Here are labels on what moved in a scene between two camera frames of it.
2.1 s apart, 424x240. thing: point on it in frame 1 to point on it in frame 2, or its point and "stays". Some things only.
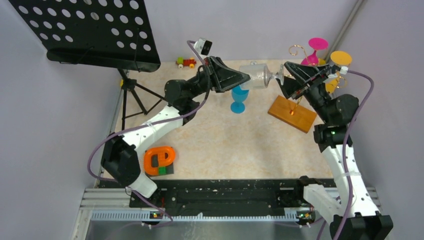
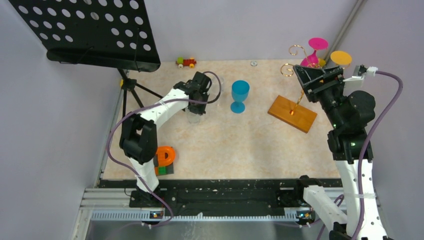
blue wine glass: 239,95 stays
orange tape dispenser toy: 158,160 stays
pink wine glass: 316,43 stays
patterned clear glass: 260,75 to 192,118
